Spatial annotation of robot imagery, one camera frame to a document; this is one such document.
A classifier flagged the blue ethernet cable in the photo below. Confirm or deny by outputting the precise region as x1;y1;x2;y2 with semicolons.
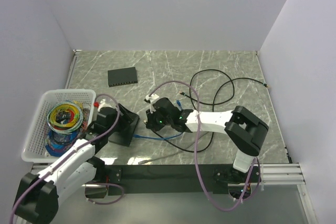
132;100;184;141

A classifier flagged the dark grey network switch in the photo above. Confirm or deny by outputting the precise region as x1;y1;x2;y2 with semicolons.
108;123;137;147

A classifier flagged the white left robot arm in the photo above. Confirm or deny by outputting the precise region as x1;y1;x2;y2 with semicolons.
9;104;139;223

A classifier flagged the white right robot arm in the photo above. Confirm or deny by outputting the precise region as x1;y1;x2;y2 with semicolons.
144;94;269;182

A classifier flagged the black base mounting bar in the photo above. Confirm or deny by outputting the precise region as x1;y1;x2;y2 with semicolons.
93;164;233;194

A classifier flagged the white plastic mesh basket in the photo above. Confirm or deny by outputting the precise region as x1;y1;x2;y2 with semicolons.
21;89;96;163

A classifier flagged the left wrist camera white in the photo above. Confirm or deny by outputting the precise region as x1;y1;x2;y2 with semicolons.
94;99;112;112

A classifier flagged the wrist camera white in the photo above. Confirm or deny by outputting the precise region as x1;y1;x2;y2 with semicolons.
94;99;112;112
144;93;160;113

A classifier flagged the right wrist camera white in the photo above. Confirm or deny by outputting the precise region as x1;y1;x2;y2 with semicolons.
144;93;160;113

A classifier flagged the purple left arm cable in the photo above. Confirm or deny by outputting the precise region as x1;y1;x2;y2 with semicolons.
9;93;125;224

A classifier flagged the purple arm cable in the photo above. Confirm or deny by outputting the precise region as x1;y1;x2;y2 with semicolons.
149;80;262;212
9;93;125;224

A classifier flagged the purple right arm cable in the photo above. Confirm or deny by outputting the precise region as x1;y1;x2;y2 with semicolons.
149;80;262;212

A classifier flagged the bundle of coloured wires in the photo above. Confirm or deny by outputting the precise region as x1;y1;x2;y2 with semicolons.
44;99;92;151

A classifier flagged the aluminium rail frame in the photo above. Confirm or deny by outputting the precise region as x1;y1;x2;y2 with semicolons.
260;163;306;185

